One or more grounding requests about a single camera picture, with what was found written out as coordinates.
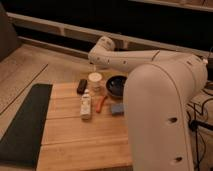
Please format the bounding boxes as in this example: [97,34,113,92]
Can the black rectangular box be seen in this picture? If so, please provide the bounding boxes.
[77,79,87,94]

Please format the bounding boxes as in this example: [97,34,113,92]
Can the orange carrot toy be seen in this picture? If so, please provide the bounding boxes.
[96,95,107,113]

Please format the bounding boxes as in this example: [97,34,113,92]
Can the white plastic bottle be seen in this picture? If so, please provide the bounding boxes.
[80,89,91,120]

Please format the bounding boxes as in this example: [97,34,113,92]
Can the black cables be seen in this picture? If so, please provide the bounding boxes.
[186,79,213,171]

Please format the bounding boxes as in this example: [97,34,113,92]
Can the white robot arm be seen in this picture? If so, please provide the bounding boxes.
[88,36,207,171]

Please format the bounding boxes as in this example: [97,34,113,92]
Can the blue sponge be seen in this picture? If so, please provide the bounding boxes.
[110,103,124,115]

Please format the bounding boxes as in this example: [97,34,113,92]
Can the black floor mat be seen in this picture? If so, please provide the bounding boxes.
[0,84,52,168]

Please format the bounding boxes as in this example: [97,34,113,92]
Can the white ceramic cup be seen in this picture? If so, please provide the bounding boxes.
[88,72,102,92]

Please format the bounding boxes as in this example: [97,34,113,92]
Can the dark ceramic bowl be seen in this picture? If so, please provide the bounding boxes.
[106,75,127,98]

